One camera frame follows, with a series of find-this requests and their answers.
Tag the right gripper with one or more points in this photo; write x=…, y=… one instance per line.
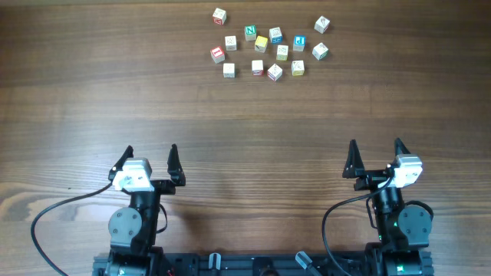
x=354, y=169

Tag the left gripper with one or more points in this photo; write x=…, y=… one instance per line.
x=167, y=188

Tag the red sided white block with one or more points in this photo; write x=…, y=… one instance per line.
x=257, y=67

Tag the yellow top block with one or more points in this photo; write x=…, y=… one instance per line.
x=261, y=44

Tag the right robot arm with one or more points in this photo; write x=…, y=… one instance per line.
x=403, y=227

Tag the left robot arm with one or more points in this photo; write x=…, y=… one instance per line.
x=133, y=229

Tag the green sided picture block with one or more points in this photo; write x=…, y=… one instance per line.
x=320, y=51

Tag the yellow sided picture block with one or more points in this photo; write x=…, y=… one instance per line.
x=298, y=68

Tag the red I block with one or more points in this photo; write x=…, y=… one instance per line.
x=217, y=54

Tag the red blue tilted block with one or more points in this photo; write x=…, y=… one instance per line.
x=274, y=72

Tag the blue P block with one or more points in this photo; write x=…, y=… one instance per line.
x=299, y=43

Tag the yellow green picture block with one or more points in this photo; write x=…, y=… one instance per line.
x=282, y=53

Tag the white picture block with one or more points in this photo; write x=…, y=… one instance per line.
x=231, y=43

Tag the far right picture block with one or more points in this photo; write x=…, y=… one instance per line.
x=322, y=24

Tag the red six block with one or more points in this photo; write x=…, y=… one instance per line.
x=219, y=16

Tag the blue sided picture block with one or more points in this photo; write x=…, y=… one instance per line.
x=275, y=35

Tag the green N block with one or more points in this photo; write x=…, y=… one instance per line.
x=250, y=33

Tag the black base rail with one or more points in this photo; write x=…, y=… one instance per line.
x=352, y=262

